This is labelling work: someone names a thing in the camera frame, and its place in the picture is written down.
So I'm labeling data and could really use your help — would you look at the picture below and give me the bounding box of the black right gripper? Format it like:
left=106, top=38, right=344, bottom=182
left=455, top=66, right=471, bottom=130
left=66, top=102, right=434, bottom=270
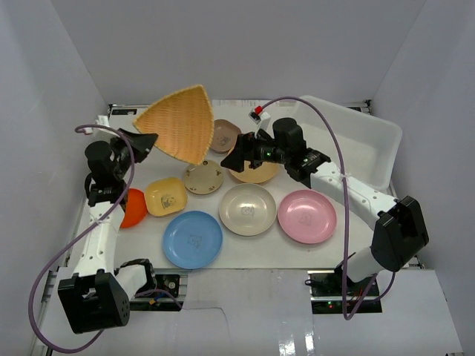
left=221, top=128, right=289, bottom=174

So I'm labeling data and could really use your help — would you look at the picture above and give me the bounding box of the woven bamboo fan-shaped tray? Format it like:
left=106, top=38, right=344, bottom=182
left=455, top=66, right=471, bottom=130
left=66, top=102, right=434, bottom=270
left=133, top=85, right=214, bottom=165

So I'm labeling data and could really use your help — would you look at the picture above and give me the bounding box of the cream round plate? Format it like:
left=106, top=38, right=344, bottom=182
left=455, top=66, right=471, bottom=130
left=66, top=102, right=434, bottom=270
left=218, top=183, right=277, bottom=237

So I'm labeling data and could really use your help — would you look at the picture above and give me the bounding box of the blue round plate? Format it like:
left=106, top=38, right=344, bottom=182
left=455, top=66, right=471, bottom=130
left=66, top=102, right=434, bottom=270
left=162, top=211, right=223, bottom=270

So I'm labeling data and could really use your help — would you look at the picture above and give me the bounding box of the pink round plate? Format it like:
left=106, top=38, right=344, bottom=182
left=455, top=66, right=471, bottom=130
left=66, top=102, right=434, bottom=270
left=278, top=190, right=337, bottom=245

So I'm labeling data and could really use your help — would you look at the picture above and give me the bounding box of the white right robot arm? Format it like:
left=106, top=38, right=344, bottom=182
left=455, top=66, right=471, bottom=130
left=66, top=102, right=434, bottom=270
left=220, top=118, right=429, bottom=296

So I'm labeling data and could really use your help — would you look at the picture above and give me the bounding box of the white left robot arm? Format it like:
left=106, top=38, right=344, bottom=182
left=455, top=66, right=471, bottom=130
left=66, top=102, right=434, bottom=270
left=58, top=129, right=158, bottom=334

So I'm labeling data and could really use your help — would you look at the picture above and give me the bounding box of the white plastic bin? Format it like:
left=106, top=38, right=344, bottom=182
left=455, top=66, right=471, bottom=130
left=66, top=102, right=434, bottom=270
left=289, top=96, right=402, bottom=191

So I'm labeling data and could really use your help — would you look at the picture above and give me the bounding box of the brown square plate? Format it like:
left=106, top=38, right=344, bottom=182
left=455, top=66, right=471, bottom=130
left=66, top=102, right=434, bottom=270
left=211, top=119, right=241, bottom=154

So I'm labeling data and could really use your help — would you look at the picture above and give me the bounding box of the yellow round plate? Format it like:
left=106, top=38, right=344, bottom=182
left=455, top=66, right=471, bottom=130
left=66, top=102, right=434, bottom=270
left=228, top=160, right=280, bottom=184

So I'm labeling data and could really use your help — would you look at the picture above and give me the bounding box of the beige floral small plate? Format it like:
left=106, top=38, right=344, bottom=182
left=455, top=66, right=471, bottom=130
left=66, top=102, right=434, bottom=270
left=183, top=159, right=224, bottom=195

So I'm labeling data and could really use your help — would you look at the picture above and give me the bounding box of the black label sticker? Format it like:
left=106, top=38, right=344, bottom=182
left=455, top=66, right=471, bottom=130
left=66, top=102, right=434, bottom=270
left=111, top=108, right=137, bottom=116

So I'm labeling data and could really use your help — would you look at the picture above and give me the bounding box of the yellow square panda plate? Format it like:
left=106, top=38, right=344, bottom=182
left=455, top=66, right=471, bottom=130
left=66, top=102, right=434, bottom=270
left=144, top=177, right=188, bottom=217

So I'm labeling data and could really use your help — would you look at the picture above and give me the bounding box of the orange round plate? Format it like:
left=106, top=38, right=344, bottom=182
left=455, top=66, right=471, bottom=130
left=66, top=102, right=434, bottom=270
left=120, top=188, right=148, bottom=228

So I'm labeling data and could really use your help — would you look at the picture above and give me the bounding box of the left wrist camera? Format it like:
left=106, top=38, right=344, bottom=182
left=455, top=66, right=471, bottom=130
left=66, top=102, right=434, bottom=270
left=82, top=115, right=110, bottom=135

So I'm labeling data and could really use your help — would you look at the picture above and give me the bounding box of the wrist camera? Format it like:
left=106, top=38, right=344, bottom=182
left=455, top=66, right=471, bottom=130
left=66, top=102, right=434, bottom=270
left=82, top=115, right=110, bottom=135
left=249, top=106, right=271, bottom=136

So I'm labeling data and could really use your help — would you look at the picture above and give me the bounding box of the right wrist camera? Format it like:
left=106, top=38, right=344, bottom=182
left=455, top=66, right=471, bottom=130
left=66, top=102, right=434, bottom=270
left=249, top=106, right=271, bottom=136

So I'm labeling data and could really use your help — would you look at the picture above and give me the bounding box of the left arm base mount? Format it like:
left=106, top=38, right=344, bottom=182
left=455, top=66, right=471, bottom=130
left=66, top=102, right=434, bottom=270
left=117, top=272, right=188, bottom=312

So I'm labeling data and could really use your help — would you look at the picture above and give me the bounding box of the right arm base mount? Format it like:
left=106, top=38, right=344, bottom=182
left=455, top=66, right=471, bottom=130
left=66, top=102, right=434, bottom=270
left=304, top=269, right=382, bottom=315

